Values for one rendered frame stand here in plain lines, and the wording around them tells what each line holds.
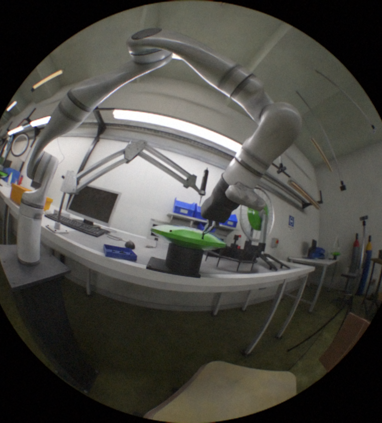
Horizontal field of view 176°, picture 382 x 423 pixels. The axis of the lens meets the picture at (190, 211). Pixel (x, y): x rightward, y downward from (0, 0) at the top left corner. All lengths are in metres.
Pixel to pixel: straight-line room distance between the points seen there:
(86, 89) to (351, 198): 5.17
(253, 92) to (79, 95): 0.32
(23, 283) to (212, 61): 0.57
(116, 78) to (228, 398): 0.83
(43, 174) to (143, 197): 1.18
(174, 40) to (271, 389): 0.85
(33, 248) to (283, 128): 0.63
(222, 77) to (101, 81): 0.24
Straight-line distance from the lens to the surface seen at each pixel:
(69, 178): 0.66
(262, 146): 0.23
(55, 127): 0.36
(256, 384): 0.56
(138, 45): 0.32
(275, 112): 0.23
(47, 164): 0.44
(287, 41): 2.78
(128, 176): 1.54
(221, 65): 0.25
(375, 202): 5.02
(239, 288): 0.70
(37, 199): 0.43
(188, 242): 0.35
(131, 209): 1.43
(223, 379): 0.53
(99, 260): 0.50
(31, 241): 0.46
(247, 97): 0.24
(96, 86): 0.33
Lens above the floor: 1.08
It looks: 9 degrees up
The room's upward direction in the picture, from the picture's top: 12 degrees clockwise
